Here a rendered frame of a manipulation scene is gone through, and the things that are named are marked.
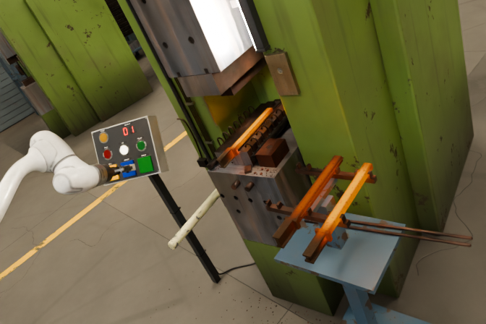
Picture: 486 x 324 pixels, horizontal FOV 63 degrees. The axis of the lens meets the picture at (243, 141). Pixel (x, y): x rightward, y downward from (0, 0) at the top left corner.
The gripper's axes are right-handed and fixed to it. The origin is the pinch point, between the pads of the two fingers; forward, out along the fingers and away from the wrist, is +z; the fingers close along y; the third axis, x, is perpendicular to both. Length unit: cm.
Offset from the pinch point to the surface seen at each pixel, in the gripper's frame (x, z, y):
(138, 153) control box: 6.0, 13.2, -2.6
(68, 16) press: 231, 306, -259
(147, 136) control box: 12.8, 13.2, 4.7
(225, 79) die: 25, -4, 56
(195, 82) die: 27, -6, 44
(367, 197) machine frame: -35, 20, 96
